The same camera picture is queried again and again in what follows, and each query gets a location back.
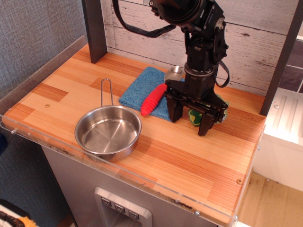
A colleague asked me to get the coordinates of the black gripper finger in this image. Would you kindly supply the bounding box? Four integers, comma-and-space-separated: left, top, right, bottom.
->
166, 94, 183, 122
198, 112, 215, 136

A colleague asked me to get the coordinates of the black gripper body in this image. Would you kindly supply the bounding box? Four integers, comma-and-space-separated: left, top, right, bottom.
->
164, 70, 228, 122

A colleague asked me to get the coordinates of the green toy pepper half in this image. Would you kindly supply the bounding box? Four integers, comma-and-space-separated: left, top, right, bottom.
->
188, 95, 229, 126

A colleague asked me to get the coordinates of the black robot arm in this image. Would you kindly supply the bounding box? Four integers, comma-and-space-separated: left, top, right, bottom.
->
149, 0, 229, 136

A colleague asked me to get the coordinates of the blue folded cloth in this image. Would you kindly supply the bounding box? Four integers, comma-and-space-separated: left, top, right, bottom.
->
119, 67, 170, 121

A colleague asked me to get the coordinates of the stainless steel pan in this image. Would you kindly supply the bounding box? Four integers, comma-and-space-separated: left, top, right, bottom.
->
74, 85, 142, 162

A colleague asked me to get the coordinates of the silver dispenser button panel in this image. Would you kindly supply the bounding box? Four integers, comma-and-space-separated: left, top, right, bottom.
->
94, 187, 153, 227

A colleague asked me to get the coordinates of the clear acrylic edge guard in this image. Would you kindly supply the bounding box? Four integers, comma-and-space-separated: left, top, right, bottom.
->
2, 108, 265, 227

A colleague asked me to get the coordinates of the orange object bottom left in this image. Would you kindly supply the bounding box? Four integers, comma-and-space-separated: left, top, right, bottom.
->
18, 217, 37, 227

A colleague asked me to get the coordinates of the red handled metal spoon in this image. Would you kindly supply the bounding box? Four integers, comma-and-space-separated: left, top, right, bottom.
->
140, 66, 183, 116

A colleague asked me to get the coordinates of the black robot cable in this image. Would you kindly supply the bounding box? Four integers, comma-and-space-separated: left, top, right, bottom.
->
111, 0, 177, 38

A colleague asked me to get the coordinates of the dark right shelf post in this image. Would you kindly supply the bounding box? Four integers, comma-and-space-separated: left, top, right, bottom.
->
259, 0, 303, 116

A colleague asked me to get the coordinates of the dark shelf post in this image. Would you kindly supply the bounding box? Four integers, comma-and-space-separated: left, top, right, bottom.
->
81, 0, 107, 63
259, 0, 303, 116

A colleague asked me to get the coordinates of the dark left shelf post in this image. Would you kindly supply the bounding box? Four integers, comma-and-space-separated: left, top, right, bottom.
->
81, 0, 107, 63

